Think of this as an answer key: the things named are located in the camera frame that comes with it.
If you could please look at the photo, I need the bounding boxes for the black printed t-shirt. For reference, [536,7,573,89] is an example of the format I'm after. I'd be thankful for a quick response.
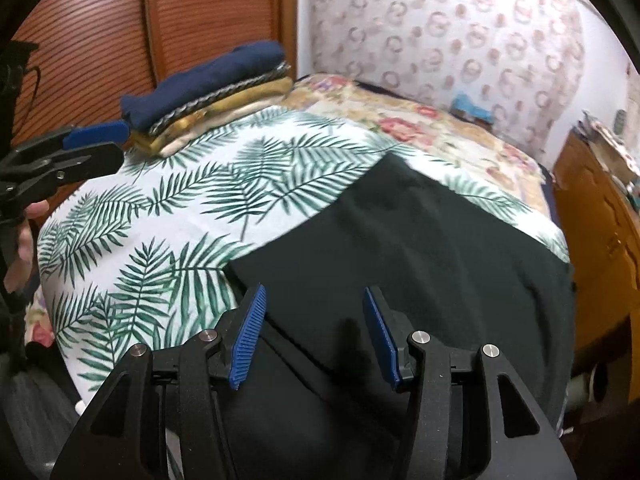
[222,155,574,479]

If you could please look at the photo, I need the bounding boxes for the person's left hand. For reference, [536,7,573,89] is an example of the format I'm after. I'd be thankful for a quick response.
[3,200,49,292]

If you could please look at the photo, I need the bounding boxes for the navy folded garment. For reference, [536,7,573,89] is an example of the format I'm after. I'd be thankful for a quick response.
[120,40,285,130]

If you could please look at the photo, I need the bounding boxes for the wooden louvered wardrobe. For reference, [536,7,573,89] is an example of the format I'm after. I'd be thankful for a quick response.
[9,0,297,144]

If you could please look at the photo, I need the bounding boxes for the palm leaf bedsheet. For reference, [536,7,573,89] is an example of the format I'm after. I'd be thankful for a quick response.
[37,105,568,401]

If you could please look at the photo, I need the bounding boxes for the wooden sideboard cabinet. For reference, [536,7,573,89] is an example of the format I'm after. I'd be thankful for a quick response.
[553,133,639,351]

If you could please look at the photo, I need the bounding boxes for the cardboard box on sideboard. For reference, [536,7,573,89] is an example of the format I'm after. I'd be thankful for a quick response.
[580,110,639,185]

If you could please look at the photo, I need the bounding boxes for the floral blanket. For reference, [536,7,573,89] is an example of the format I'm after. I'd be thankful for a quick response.
[283,74,547,212]

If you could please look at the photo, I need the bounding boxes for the small round fan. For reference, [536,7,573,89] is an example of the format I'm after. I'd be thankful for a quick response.
[614,110,627,136]

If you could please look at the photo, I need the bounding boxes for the box with blue cloth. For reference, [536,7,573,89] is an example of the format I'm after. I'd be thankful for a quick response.
[449,92,494,125]

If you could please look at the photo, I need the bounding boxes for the circle patterned curtain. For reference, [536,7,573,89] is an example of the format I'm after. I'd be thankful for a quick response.
[311,0,585,157]

